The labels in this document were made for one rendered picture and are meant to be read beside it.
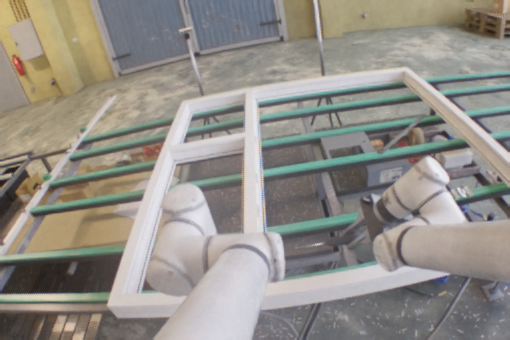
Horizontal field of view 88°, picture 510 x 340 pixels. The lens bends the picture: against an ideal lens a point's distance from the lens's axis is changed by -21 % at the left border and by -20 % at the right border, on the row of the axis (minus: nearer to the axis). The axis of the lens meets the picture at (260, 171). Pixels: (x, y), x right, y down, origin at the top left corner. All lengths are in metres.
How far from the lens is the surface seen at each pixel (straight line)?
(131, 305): 0.99
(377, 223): 0.88
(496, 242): 0.47
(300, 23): 7.23
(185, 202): 0.62
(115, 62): 7.78
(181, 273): 0.55
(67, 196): 2.16
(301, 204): 1.60
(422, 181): 0.80
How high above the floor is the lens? 1.66
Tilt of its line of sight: 35 degrees down
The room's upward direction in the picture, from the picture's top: 12 degrees counter-clockwise
